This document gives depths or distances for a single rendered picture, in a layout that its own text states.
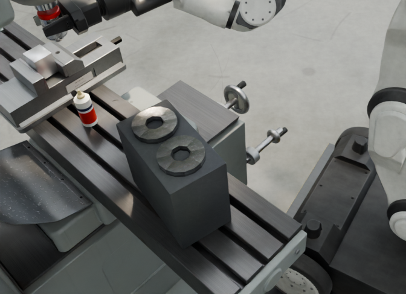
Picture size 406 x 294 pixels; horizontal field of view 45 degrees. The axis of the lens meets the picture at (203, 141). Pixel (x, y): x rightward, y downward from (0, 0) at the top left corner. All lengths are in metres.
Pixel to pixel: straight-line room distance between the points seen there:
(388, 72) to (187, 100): 0.71
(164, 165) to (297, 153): 1.57
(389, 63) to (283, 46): 1.96
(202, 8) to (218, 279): 0.58
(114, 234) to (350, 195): 0.69
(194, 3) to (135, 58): 1.95
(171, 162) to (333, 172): 0.79
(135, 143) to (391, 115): 0.54
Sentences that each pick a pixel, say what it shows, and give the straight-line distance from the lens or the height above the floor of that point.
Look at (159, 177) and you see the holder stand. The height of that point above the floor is 1.12.
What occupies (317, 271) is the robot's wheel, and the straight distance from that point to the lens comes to 1.38.
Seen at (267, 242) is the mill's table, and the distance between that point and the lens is 1.00.
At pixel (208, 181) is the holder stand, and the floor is 1.10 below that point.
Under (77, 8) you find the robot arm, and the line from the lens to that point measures 1.08.
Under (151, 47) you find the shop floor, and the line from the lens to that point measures 3.11.
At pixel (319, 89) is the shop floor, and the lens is 2.72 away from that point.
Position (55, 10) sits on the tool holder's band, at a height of 1.27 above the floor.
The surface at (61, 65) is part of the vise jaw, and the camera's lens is 1.32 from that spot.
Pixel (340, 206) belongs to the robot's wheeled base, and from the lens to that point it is 1.49.
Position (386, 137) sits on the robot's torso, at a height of 0.98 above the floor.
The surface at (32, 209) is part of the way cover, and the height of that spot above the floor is 0.91.
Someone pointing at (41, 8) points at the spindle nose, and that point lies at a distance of 1.07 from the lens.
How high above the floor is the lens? 1.79
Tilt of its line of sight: 47 degrees down
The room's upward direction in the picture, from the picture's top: 8 degrees counter-clockwise
